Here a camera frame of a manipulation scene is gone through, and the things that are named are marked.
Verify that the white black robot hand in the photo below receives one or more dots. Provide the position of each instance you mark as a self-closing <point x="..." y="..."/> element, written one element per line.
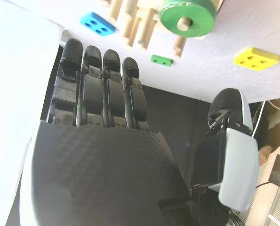
<point x="95" y="176"/>

